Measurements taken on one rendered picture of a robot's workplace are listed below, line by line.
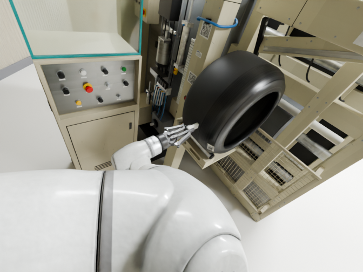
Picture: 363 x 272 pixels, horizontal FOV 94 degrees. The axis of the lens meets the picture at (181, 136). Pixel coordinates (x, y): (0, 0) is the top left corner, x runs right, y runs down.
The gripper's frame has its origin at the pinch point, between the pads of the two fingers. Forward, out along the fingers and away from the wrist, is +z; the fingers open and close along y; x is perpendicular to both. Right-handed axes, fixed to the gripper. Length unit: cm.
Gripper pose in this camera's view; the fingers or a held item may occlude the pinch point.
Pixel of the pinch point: (192, 127)
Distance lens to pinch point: 86.7
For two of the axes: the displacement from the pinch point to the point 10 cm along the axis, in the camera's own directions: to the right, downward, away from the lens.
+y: -5.8, -6.7, 4.7
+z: 8.1, -3.9, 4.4
